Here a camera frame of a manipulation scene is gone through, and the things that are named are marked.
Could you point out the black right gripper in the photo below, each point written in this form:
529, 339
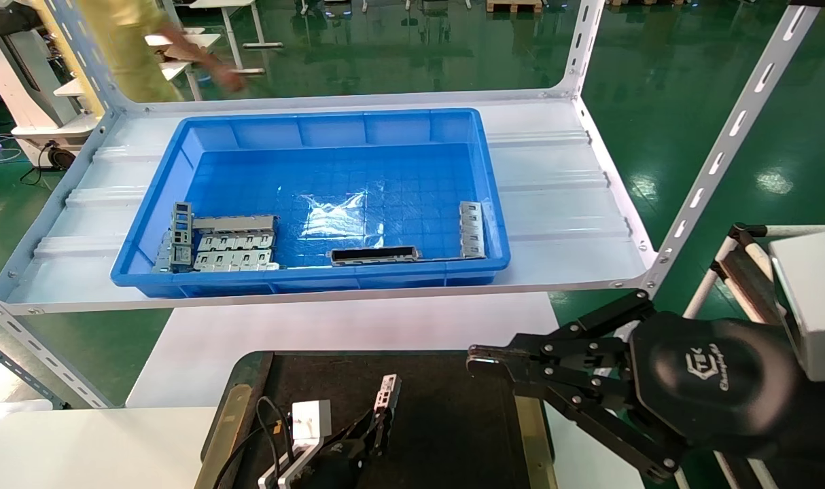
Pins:
711, 380

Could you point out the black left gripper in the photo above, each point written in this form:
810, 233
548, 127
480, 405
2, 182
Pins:
338, 472

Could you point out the silver metal part square holes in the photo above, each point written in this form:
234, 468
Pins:
387, 394

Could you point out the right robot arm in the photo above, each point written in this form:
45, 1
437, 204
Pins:
820, 441

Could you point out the dark long metal part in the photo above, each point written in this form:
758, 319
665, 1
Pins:
375, 256

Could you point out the silver slotted metal part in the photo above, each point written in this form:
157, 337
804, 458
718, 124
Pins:
472, 231

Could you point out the silver long metal part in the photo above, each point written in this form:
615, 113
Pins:
212, 242
208, 261
236, 222

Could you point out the gray upright metal part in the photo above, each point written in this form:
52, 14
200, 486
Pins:
181, 258

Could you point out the small silver metal part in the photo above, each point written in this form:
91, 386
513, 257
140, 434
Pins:
162, 261

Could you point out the white metal shelf rack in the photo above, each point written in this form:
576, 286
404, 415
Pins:
555, 204

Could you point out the clear plastic film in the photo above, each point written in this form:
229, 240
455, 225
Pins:
324, 221

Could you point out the blue plastic bin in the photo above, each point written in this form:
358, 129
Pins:
249, 132

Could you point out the wooden pallet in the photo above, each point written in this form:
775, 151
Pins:
514, 5

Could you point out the black round floor object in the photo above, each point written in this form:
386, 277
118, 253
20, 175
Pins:
62, 157

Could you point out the white desk with legs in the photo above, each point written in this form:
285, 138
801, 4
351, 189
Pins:
230, 41

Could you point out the person in yellow coat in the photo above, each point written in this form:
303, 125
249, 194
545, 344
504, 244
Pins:
127, 41

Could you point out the white machine column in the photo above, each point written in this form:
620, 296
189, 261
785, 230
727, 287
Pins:
18, 75

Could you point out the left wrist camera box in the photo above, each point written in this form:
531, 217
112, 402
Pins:
310, 421

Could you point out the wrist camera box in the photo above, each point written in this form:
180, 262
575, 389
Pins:
813, 299
310, 421

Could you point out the left camera mount bracket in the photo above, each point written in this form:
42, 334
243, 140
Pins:
290, 468

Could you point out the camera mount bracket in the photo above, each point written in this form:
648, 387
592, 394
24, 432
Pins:
749, 233
290, 468

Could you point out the right camera mount bracket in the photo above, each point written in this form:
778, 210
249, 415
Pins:
749, 233

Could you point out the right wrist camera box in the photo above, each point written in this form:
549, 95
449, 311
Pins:
813, 299

